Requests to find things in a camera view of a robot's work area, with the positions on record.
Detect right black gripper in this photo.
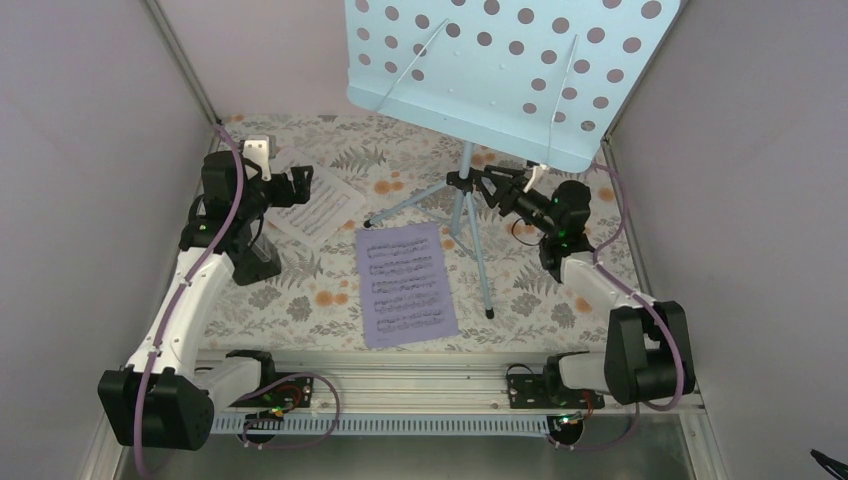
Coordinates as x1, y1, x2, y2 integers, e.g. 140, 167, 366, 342
473, 166, 558, 237

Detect white sheet music paper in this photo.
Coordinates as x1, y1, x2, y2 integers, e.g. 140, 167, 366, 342
266, 148, 366, 249

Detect light blue music stand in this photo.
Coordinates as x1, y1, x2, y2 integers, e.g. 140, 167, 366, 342
344, 0, 684, 321

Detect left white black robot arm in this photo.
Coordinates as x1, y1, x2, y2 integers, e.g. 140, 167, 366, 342
97, 151, 315, 451

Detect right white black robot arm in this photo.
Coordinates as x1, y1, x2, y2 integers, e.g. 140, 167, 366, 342
472, 166, 696, 411

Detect floral patterned table mat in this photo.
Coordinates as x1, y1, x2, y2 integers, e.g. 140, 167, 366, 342
203, 115, 607, 353

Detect black object at corner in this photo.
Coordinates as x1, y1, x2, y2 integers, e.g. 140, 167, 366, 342
810, 449, 848, 480

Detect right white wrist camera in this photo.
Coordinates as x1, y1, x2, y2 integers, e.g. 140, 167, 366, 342
523, 164, 549, 193

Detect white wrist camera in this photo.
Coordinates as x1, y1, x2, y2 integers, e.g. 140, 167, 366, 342
241, 134, 276, 181
523, 164, 549, 193

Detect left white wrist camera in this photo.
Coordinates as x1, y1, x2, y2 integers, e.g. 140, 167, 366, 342
241, 134, 276, 181

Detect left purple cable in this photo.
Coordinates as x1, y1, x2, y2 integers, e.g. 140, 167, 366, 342
132, 124, 246, 478

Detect purple cable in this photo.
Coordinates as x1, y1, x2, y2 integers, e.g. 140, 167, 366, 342
589, 164, 687, 412
132, 124, 246, 478

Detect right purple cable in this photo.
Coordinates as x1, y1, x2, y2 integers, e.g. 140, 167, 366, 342
589, 164, 687, 412

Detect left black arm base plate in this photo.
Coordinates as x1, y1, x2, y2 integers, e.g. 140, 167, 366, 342
231, 373, 314, 420

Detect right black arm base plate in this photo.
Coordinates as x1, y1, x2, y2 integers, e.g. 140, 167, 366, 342
506, 371, 606, 410

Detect aluminium mounting rail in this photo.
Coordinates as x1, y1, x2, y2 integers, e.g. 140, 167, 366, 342
109, 351, 707, 439

